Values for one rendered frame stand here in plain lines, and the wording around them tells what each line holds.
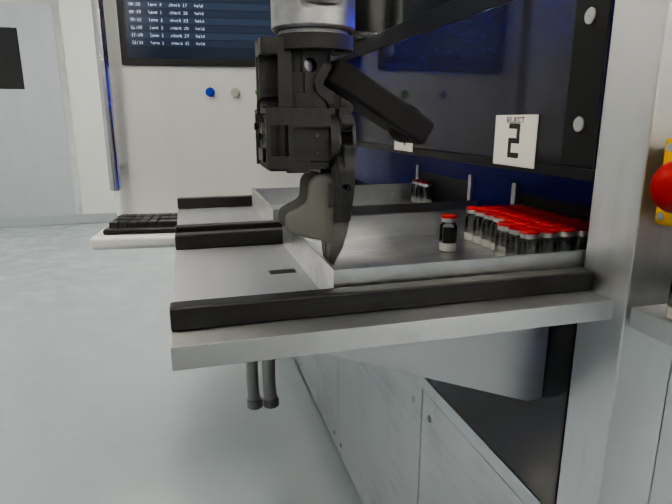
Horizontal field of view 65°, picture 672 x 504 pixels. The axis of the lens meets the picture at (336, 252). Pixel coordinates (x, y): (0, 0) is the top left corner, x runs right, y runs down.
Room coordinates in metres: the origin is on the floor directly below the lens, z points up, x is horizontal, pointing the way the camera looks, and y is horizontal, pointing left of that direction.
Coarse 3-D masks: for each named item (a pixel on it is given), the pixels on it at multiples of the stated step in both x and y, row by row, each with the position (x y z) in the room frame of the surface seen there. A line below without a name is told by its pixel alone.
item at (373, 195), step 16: (256, 192) 0.97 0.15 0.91; (272, 192) 1.04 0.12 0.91; (288, 192) 1.04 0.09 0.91; (368, 192) 1.09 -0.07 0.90; (384, 192) 1.10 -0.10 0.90; (400, 192) 1.11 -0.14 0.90; (256, 208) 0.97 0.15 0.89; (272, 208) 0.79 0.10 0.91; (352, 208) 0.81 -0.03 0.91; (368, 208) 0.82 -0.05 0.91; (384, 208) 0.83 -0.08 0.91; (400, 208) 0.83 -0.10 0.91; (416, 208) 0.84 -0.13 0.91; (432, 208) 0.85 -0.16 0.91; (448, 208) 0.86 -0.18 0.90; (464, 208) 0.86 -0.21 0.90
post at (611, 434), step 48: (624, 0) 0.50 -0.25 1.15; (624, 48) 0.50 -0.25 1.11; (624, 96) 0.49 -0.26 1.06; (624, 144) 0.48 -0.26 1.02; (624, 192) 0.48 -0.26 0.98; (624, 240) 0.47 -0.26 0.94; (624, 288) 0.46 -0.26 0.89; (576, 336) 0.51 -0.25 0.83; (624, 336) 0.46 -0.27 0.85; (576, 384) 0.51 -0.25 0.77; (624, 384) 0.46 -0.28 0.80; (576, 432) 0.50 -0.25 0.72; (624, 432) 0.46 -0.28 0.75; (576, 480) 0.49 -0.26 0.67; (624, 480) 0.47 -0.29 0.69
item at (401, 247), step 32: (352, 224) 0.72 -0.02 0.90; (384, 224) 0.74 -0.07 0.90; (416, 224) 0.75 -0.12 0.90; (320, 256) 0.50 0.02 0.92; (352, 256) 0.63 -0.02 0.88; (384, 256) 0.63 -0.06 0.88; (416, 256) 0.63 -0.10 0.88; (448, 256) 0.63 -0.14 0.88; (480, 256) 0.63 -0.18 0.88; (512, 256) 0.50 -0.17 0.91; (544, 256) 0.51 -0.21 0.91; (576, 256) 0.52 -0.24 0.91; (320, 288) 0.50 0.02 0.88
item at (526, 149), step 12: (504, 120) 0.67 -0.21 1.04; (516, 120) 0.64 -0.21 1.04; (528, 120) 0.62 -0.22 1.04; (504, 132) 0.67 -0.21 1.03; (516, 132) 0.64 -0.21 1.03; (528, 132) 0.62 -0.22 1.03; (504, 144) 0.66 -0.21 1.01; (516, 144) 0.64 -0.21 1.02; (528, 144) 0.62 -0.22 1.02; (504, 156) 0.66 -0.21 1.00; (528, 156) 0.62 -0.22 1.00
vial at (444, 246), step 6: (444, 222) 0.65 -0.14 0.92; (450, 222) 0.65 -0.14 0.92; (444, 228) 0.65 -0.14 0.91; (450, 228) 0.65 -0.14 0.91; (456, 228) 0.65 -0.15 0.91; (444, 234) 0.65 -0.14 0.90; (450, 234) 0.65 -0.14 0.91; (456, 234) 0.65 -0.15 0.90; (444, 240) 0.65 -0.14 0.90; (450, 240) 0.65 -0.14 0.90; (456, 240) 0.65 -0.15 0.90; (444, 246) 0.65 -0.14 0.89; (450, 246) 0.65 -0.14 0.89
